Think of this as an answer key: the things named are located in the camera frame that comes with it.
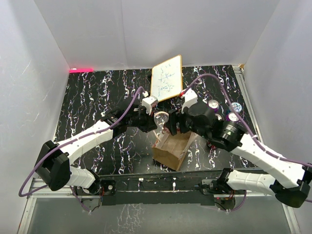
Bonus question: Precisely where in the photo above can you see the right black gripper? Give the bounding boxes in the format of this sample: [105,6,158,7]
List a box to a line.
[166,106,210,140]

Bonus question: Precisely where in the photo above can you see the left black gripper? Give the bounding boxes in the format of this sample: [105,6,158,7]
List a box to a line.
[127,106,157,133]

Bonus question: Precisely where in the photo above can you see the patterned canvas tote bag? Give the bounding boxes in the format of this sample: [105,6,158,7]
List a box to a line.
[152,126,198,171]

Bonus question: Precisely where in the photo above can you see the purple soda can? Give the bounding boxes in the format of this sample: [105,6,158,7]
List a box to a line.
[215,114,223,120]
[208,99,219,109]

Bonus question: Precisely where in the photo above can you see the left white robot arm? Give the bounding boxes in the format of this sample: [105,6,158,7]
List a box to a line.
[36,107,157,195]

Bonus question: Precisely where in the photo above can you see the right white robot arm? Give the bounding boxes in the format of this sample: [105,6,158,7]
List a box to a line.
[165,102,312,208]

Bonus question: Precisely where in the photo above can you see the blue beverage can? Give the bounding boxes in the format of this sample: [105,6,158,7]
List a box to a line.
[229,102,243,114]

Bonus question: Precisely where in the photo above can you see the small wood-framed whiteboard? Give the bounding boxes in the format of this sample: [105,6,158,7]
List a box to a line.
[150,55,183,102]

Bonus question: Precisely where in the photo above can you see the black front base bar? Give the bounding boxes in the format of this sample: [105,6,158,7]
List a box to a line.
[99,170,232,206]

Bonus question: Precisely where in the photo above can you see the pink tape strip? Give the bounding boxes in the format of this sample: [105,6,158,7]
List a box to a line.
[69,68,94,74]

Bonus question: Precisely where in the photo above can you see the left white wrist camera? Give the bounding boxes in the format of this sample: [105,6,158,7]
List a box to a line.
[141,96,158,115]

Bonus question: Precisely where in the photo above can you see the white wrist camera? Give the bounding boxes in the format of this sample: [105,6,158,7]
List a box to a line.
[181,88,197,111]
[141,96,158,115]

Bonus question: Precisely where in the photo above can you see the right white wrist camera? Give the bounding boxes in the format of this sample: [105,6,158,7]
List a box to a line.
[181,88,197,111]

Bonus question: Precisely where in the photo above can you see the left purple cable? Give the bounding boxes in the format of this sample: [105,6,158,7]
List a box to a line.
[18,86,147,197]

